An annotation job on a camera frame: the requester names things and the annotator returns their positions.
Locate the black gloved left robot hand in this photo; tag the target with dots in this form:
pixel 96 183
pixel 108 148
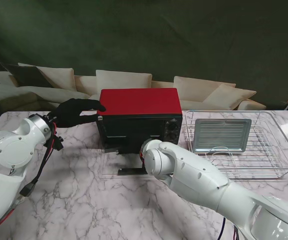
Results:
pixel 69 115

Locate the beige sofa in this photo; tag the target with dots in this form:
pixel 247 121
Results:
pixel 163 83

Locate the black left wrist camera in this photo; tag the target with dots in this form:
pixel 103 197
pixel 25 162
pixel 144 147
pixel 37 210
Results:
pixel 58 143

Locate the black oven knob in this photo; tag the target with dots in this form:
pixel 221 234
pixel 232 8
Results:
pixel 173 136
pixel 173 127

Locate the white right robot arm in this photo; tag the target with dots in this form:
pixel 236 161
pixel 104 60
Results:
pixel 203 180

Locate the long beige sofa cushion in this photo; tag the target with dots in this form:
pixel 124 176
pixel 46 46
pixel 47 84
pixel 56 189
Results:
pixel 46 93

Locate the small beige sofa cushion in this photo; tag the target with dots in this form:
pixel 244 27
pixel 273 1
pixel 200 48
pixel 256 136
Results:
pixel 95 97

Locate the dark brown sofa cushion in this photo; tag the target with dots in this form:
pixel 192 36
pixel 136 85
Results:
pixel 26 76

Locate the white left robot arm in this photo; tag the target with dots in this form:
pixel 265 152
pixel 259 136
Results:
pixel 9 155

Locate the red black toaster oven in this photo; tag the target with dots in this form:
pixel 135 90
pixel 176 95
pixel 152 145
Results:
pixel 138 100

